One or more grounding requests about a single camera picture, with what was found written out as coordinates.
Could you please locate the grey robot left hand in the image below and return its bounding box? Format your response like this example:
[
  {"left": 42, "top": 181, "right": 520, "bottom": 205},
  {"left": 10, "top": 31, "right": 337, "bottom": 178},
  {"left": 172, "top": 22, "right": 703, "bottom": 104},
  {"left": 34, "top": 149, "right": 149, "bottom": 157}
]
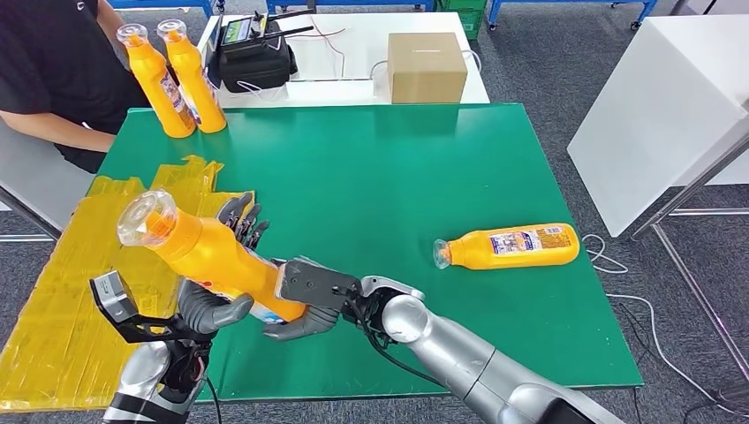
[{"left": 177, "top": 193, "right": 271, "bottom": 336}]

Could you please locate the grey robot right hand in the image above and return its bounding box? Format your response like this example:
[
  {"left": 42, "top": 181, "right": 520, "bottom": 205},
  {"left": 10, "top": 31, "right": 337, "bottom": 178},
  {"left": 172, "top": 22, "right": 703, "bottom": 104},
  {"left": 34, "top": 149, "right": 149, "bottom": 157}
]
[{"left": 262, "top": 305, "right": 344, "bottom": 343}]

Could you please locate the orange plastic bottle clear cap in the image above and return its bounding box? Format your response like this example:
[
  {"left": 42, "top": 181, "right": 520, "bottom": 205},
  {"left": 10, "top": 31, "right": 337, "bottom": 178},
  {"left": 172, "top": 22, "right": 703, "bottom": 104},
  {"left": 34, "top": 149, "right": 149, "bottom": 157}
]
[
  {"left": 116, "top": 23, "right": 197, "bottom": 140},
  {"left": 116, "top": 188, "right": 308, "bottom": 326},
  {"left": 432, "top": 223, "right": 581, "bottom": 271},
  {"left": 155, "top": 19, "right": 228, "bottom": 134}
]

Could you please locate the yellow plastic sheet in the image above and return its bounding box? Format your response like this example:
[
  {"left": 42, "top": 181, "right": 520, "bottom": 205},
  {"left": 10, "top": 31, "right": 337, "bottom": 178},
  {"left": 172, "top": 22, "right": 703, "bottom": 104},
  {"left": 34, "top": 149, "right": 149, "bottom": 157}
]
[{"left": 0, "top": 155, "right": 256, "bottom": 413}]

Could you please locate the white side table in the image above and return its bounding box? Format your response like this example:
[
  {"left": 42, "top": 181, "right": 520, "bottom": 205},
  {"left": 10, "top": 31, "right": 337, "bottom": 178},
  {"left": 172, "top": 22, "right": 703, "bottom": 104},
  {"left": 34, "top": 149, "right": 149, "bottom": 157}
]
[{"left": 0, "top": 119, "right": 95, "bottom": 241}]

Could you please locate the black carrying bag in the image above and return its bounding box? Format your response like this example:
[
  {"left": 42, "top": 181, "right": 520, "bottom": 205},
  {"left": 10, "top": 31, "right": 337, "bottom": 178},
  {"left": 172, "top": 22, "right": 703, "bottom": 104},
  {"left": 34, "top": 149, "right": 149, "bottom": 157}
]
[{"left": 217, "top": 20, "right": 299, "bottom": 95}]

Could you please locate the tablet in dark case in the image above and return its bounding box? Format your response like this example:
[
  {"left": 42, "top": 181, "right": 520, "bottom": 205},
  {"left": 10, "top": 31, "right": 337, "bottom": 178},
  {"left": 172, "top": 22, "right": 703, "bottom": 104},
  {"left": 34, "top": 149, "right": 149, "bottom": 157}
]
[{"left": 199, "top": 17, "right": 223, "bottom": 89}]

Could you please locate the white desk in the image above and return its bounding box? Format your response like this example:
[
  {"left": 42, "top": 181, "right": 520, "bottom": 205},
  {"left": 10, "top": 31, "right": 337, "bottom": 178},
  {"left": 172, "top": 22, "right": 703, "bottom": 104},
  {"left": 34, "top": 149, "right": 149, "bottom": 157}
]
[{"left": 195, "top": 11, "right": 491, "bottom": 110}]

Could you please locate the black remote controller with antennas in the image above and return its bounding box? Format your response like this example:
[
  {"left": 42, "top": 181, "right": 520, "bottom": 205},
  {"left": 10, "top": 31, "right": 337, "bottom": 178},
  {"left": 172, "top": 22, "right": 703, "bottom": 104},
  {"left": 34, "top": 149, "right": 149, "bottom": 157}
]
[{"left": 219, "top": 8, "right": 315, "bottom": 54}]

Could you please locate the brown cardboard box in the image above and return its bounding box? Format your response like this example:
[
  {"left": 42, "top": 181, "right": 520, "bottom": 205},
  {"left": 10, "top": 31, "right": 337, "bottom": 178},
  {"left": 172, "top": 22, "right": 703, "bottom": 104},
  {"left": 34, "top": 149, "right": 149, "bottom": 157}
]
[{"left": 386, "top": 32, "right": 469, "bottom": 105}]

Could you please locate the person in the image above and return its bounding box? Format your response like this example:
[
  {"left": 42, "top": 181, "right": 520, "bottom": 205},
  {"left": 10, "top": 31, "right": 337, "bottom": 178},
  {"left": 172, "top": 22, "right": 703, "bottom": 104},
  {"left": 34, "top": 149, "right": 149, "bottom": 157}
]
[{"left": 0, "top": 0, "right": 177, "bottom": 175}]

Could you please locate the green plastic crate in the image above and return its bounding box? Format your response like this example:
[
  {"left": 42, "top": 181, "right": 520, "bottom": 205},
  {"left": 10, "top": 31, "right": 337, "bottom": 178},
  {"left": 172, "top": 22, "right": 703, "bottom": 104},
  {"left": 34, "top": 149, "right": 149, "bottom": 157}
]
[{"left": 435, "top": 0, "right": 487, "bottom": 41}]

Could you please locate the white table with metal legs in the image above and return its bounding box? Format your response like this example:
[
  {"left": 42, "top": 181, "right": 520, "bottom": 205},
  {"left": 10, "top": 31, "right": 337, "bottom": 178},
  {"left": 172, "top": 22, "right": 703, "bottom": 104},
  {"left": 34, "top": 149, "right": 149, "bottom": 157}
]
[{"left": 566, "top": 14, "right": 749, "bottom": 382}]

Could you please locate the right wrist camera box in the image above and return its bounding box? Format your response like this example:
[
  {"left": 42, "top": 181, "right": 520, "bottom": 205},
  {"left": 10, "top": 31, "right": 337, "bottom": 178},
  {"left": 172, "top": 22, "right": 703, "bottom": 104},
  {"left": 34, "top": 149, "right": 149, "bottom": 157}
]
[{"left": 275, "top": 256, "right": 363, "bottom": 311}]

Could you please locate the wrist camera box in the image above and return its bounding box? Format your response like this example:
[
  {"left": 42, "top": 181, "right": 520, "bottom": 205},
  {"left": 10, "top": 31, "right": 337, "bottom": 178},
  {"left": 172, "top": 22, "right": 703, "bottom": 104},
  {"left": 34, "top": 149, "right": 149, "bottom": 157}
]
[
  {"left": 88, "top": 269, "right": 177, "bottom": 345},
  {"left": 275, "top": 256, "right": 363, "bottom": 311}
]

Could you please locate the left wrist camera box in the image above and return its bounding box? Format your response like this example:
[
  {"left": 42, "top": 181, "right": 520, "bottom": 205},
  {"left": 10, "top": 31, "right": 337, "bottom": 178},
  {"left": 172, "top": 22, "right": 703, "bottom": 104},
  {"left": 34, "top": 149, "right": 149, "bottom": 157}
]
[{"left": 88, "top": 269, "right": 177, "bottom": 345}]

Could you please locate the thin white looped cable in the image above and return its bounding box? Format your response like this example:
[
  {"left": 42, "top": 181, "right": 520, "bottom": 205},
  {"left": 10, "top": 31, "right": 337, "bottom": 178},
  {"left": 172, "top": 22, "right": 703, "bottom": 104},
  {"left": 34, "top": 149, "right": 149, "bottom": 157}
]
[{"left": 235, "top": 79, "right": 281, "bottom": 102}]

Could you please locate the thin red cable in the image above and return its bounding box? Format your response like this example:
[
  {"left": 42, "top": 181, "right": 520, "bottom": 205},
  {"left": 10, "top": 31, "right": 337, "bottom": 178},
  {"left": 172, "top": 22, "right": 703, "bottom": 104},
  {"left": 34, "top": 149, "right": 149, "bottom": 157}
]
[{"left": 286, "top": 16, "right": 346, "bottom": 79}]

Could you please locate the blue metal cart frame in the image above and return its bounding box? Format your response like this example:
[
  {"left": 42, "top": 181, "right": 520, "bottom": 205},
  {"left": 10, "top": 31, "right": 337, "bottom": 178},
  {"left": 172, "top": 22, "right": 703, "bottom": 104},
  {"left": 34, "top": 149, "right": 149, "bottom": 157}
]
[
  {"left": 108, "top": 0, "right": 226, "bottom": 19},
  {"left": 485, "top": 0, "right": 660, "bottom": 30},
  {"left": 266, "top": 0, "right": 437, "bottom": 14}
]

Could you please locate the white floor cable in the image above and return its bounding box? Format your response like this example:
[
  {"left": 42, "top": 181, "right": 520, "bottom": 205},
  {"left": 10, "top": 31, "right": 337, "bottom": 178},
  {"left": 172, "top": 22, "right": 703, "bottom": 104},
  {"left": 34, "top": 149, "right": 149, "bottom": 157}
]
[{"left": 580, "top": 233, "right": 749, "bottom": 418}]

